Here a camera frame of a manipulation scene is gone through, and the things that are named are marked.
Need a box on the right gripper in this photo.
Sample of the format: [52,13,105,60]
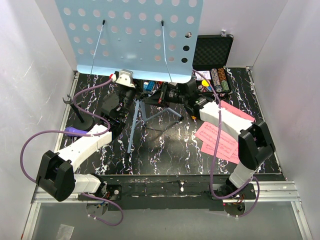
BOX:
[145,81,188,108]

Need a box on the black microphone stand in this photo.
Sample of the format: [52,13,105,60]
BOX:
[62,94,94,132]

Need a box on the light blue music stand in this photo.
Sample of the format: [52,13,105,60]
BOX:
[54,0,205,154]

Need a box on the purple toy microphone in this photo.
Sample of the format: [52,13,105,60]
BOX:
[64,127,88,137]

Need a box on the pink sheet music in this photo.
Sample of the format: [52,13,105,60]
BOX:
[221,101,255,122]
[194,121,242,165]

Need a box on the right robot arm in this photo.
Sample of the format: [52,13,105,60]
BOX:
[145,80,276,199]

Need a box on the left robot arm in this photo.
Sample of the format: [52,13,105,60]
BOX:
[35,85,137,202]

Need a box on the blue toy brick block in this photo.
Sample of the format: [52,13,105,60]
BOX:
[143,80,155,92]

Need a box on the yellow round chip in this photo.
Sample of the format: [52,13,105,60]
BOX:
[201,79,210,87]

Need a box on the white card deck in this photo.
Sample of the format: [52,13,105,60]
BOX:
[195,70,211,81]

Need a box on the black poker chip case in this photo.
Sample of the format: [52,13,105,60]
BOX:
[192,34,234,97]

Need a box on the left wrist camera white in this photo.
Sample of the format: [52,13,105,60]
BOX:
[115,69,136,89]

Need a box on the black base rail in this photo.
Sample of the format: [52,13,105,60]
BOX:
[74,174,253,212]

